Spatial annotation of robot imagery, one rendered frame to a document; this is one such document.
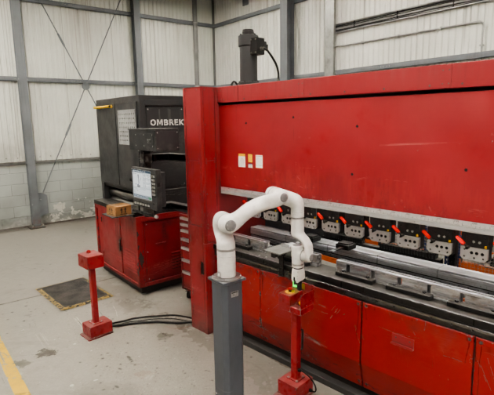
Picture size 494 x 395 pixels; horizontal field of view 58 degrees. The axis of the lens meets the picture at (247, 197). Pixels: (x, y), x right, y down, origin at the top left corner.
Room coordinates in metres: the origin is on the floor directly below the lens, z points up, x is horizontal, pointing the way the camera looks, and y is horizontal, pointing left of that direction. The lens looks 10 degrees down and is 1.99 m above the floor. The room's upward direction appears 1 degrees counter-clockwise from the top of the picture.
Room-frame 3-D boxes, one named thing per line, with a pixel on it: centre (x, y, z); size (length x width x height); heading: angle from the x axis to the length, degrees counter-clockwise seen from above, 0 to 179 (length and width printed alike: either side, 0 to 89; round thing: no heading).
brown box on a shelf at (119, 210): (4.86, 1.45, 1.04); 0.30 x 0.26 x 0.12; 39
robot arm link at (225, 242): (2.77, 0.15, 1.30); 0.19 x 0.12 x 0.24; 21
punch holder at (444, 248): (2.63, -1.20, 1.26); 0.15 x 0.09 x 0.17; 44
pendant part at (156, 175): (3.94, 0.88, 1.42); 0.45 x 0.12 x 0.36; 41
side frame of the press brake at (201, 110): (4.30, 0.18, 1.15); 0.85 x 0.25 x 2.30; 134
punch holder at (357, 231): (3.06, -0.78, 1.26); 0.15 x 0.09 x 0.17; 44
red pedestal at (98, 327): (3.98, 1.47, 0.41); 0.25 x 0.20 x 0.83; 134
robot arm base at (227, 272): (2.74, 0.14, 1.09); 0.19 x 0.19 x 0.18
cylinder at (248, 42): (3.94, -0.10, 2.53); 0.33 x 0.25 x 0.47; 44
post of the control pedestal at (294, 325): (2.99, -0.34, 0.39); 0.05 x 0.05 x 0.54; 46
